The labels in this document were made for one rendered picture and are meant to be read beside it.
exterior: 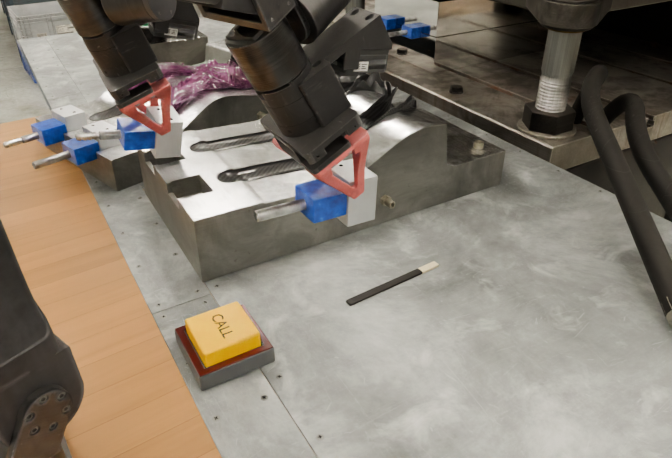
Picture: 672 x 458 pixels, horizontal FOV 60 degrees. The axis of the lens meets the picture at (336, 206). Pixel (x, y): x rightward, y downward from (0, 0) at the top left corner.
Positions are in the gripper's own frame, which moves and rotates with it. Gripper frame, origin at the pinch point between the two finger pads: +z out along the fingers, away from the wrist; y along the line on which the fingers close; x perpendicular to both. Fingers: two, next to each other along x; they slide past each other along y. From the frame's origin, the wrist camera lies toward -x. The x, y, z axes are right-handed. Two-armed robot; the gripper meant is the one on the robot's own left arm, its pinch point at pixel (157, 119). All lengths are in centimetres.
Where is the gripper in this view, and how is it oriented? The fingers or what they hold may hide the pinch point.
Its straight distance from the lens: 83.4
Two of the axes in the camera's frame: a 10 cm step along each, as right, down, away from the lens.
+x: -8.4, 5.1, -1.9
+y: -4.9, -5.6, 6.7
